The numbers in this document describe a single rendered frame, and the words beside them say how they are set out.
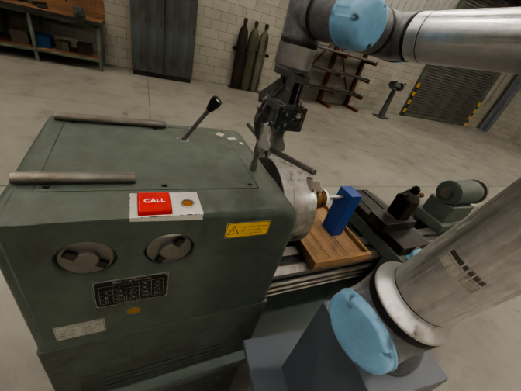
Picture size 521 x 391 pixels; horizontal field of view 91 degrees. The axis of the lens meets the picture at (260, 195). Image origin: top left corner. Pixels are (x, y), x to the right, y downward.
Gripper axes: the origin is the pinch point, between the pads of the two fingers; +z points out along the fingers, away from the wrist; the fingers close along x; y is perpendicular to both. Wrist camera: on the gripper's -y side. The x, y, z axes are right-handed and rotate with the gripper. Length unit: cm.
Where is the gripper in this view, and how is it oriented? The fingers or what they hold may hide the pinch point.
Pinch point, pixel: (264, 151)
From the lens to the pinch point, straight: 66.3
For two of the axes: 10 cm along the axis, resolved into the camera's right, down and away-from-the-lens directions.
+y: 3.7, 5.9, -7.2
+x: 9.0, -0.3, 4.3
